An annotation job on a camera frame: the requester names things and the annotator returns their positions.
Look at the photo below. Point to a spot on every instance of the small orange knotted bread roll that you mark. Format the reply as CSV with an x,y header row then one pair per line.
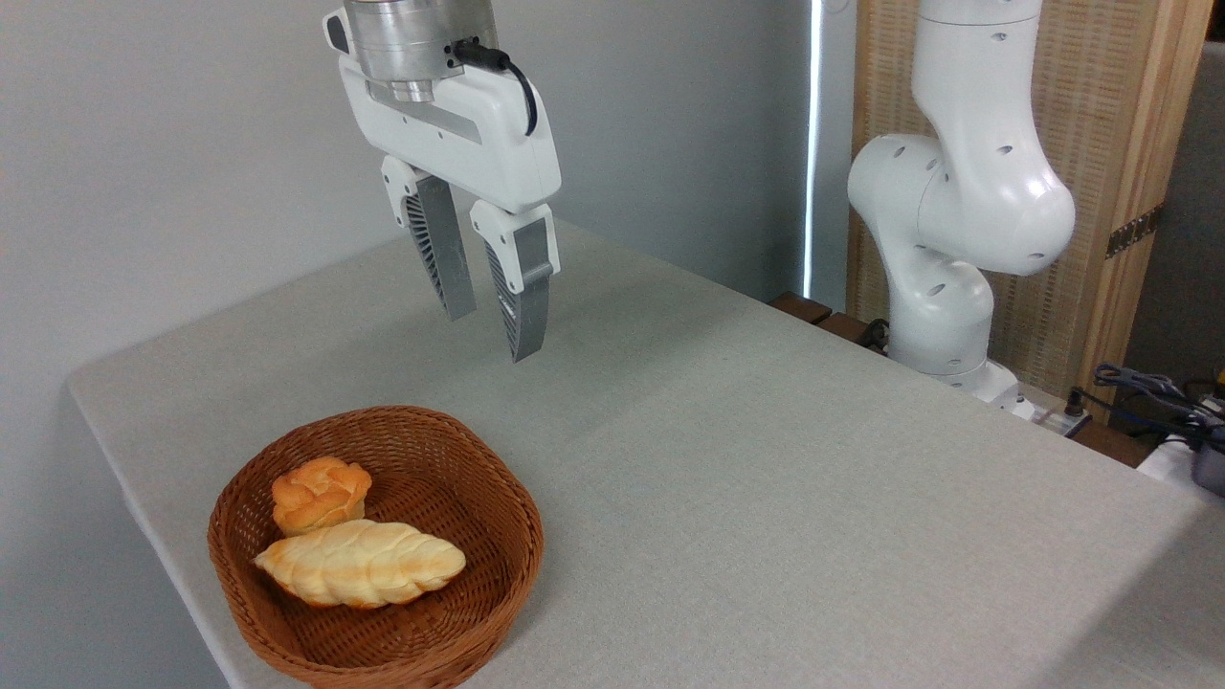
x,y
318,496

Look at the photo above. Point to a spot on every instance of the brown wooden block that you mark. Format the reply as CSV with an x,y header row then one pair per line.
x,y
847,328
801,306

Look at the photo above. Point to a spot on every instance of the silver metal wrist flange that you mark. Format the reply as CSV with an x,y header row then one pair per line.
x,y
407,38

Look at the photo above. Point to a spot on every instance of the brass screen hinge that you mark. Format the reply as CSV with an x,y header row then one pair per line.
x,y
1134,230

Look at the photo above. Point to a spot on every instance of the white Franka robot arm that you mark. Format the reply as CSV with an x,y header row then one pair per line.
x,y
967,211

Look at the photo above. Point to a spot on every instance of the long pale braided bread loaf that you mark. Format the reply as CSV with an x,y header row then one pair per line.
x,y
364,565

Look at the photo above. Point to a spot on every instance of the wooden woven folding screen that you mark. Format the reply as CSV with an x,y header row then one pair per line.
x,y
1101,96

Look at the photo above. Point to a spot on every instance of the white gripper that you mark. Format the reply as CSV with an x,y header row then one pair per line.
x,y
498,144

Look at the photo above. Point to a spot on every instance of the grey plastic box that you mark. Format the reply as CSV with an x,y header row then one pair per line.
x,y
1211,464

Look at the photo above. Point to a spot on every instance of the brown wicker basket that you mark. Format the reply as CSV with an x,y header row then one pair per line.
x,y
469,517

